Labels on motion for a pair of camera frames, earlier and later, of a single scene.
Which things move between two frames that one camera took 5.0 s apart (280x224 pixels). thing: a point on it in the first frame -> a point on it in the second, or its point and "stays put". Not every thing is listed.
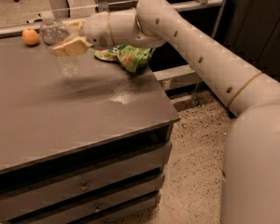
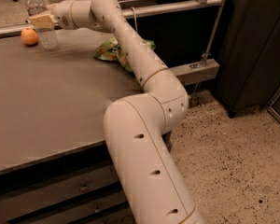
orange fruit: [30, 36] stays put
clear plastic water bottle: [53, 34] -> [48, 37]
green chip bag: [133, 58] stays put
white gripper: [96, 29] -> [62, 14]
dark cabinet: [255, 27] stays put
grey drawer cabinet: [94, 148] stays put
